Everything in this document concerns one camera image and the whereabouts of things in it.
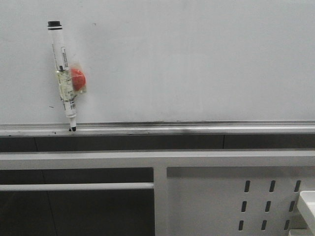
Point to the red magnet taped to marker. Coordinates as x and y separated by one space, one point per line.
78 78

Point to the white metal perforated frame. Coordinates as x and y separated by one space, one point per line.
154 193

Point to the white whiteboard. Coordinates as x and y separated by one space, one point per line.
161 60

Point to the aluminium whiteboard marker tray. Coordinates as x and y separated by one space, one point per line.
158 128

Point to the white black whiteboard marker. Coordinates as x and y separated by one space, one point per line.
63 72

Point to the white tray at right edge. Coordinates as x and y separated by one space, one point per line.
306 206

